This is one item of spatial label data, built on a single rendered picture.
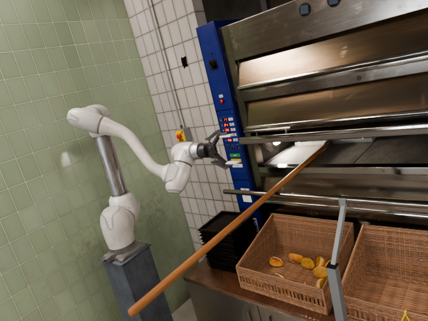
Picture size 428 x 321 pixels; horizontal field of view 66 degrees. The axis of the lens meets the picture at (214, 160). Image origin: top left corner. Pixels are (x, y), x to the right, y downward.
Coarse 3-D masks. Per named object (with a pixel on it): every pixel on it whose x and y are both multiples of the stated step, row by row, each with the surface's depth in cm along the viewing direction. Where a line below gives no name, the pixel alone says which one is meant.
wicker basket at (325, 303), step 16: (272, 224) 226; (288, 224) 218; (304, 224) 210; (320, 224) 203; (336, 224) 196; (352, 224) 188; (256, 240) 211; (272, 240) 225; (288, 240) 219; (304, 240) 211; (320, 240) 203; (352, 240) 188; (256, 256) 212; (272, 256) 224; (288, 256) 219; (304, 256) 212; (240, 272) 196; (256, 272) 187; (272, 272) 207; (288, 272) 203; (304, 272) 199; (256, 288) 192; (272, 288) 193; (288, 288) 175; (304, 288) 167; (304, 304) 171; (320, 304) 165
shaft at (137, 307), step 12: (324, 144) 226; (312, 156) 208; (300, 168) 194; (288, 180) 183; (252, 204) 159; (240, 216) 150; (228, 228) 142; (216, 240) 136; (204, 252) 130; (192, 264) 125; (168, 276) 117; (156, 288) 113; (144, 300) 108; (132, 312) 105
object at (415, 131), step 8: (424, 128) 140; (304, 136) 177; (312, 136) 174; (320, 136) 171; (328, 136) 169; (336, 136) 166; (344, 136) 163; (352, 136) 161; (360, 136) 158; (368, 136) 156; (376, 136) 153; (240, 144) 207
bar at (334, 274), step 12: (228, 192) 196; (240, 192) 190; (252, 192) 184; (264, 192) 179; (276, 192) 174; (384, 204) 139; (396, 204) 136; (408, 204) 133; (420, 204) 130; (336, 240) 145; (336, 252) 143; (336, 264) 141; (336, 276) 140; (336, 288) 142; (336, 300) 144; (336, 312) 146
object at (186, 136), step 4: (184, 128) 250; (188, 128) 251; (176, 132) 253; (180, 132) 250; (184, 132) 248; (188, 132) 251; (184, 136) 249; (188, 136) 251; (180, 140) 253; (184, 140) 250; (188, 140) 251
